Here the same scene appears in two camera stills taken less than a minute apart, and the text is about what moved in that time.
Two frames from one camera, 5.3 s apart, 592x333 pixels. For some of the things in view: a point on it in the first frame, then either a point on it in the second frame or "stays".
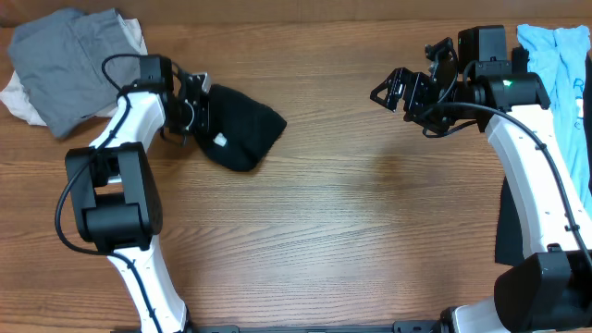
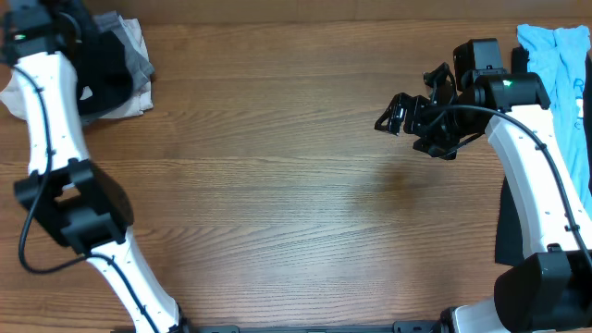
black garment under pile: x=510 y=242 stays
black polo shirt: x=241 y=131 -> x=104 y=69
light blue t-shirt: x=558 y=56 stays
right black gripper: x=417 y=92 -> x=420 y=117
